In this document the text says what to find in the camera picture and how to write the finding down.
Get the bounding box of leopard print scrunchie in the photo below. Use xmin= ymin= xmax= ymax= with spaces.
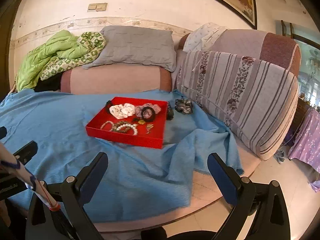
xmin=111 ymin=121 xmax=136 ymax=133

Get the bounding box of small white bead bracelet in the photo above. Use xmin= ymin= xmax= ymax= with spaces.
xmin=100 ymin=120 xmax=115 ymax=132

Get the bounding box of large pearl bracelet green bead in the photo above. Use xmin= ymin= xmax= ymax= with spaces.
xmin=114 ymin=123 xmax=138 ymax=135

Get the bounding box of white floral scrunchie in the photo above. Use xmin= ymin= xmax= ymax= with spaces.
xmin=108 ymin=103 xmax=136 ymax=120

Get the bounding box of black hair tie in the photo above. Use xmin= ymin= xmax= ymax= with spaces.
xmin=140 ymin=106 xmax=157 ymax=123

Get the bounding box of red plaid scrunchie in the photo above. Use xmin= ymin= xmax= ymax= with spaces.
xmin=135 ymin=103 xmax=161 ymax=119

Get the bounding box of pearl drop earring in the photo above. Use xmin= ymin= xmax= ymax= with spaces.
xmin=138 ymin=119 xmax=146 ymax=125

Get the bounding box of purple floral cloth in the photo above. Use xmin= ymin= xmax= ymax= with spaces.
xmin=287 ymin=107 xmax=320 ymax=193

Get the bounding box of striped floral cushion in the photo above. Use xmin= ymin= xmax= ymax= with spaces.
xmin=176 ymin=51 xmax=298 ymax=160

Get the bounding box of red tray box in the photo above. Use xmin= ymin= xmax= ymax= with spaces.
xmin=86 ymin=96 xmax=168 ymax=149

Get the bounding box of green quilt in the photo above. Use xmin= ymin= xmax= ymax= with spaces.
xmin=15 ymin=30 xmax=106 ymax=92

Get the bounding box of grey flower scrunchie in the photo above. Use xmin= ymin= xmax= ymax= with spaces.
xmin=175 ymin=99 xmax=193 ymax=115

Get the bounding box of pink mattress bolster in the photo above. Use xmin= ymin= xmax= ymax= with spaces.
xmin=60 ymin=64 xmax=172 ymax=95

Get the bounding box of grey pillow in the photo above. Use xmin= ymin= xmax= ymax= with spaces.
xmin=83 ymin=25 xmax=176 ymax=72

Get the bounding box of wall light switch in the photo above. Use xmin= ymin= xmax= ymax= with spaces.
xmin=87 ymin=3 xmax=107 ymax=12

